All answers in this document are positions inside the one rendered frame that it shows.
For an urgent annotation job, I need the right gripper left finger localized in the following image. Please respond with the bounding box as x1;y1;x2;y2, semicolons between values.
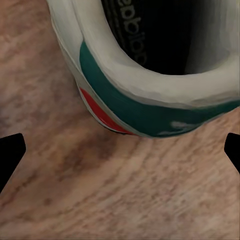
0;133;26;193

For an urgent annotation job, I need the gym shoe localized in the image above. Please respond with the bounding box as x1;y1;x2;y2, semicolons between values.
46;0;240;139

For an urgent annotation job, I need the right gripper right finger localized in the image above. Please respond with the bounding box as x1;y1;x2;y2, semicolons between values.
224;132;240;173

